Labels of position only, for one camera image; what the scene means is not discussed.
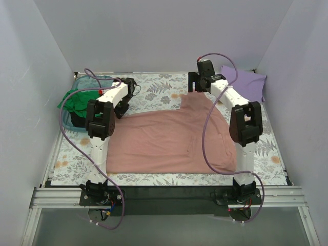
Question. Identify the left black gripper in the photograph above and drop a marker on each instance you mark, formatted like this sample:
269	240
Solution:
120	109

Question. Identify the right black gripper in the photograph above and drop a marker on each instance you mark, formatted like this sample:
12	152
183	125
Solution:
192	82

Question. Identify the pink t shirt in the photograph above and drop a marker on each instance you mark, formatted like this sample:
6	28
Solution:
172	141

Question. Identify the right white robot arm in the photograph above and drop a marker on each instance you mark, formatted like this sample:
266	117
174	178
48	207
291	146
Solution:
245	127

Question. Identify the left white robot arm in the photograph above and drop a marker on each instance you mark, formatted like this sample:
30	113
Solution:
100	124

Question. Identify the teal plastic basket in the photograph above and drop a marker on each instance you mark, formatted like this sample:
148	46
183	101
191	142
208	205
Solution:
83	82

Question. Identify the green t shirt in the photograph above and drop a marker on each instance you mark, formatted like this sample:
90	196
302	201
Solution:
78	102

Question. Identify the black t shirt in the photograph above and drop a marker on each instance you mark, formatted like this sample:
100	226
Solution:
77	121

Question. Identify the folded purple t shirt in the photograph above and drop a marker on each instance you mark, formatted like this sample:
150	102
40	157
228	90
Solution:
250	85

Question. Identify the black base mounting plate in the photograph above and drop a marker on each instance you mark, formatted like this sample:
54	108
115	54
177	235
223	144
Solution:
167	200

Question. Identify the floral table mat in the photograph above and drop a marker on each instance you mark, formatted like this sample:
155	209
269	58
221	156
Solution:
163	92

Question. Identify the aluminium frame rail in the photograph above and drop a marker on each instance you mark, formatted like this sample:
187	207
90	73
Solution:
272	197

